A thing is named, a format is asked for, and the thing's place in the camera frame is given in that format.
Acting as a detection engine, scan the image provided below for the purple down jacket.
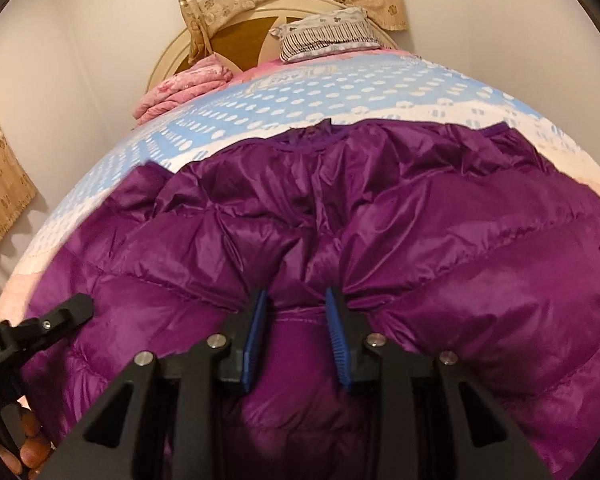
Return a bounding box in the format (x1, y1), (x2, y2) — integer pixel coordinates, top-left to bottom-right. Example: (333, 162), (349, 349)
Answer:
(23, 120), (600, 479)

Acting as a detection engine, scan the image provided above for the person's left hand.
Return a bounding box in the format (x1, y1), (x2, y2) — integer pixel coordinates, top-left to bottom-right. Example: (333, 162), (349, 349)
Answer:
(0, 406), (54, 479)

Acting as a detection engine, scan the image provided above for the colourful polka dot bedspread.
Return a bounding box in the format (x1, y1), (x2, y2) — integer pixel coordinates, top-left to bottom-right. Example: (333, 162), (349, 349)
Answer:
(0, 50), (600, 323)

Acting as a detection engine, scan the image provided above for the pink folded quilt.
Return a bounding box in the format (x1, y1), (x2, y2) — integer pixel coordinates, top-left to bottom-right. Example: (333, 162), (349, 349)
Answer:
(132, 54), (234, 125)

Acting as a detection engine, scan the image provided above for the beige wooden headboard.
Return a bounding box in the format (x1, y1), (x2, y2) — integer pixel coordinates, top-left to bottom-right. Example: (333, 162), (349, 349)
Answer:
(147, 0), (399, 92)

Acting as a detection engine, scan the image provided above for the striped grey pillow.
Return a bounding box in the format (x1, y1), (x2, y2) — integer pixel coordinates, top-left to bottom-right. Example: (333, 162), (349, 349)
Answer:
(270, 6), (382, 63)

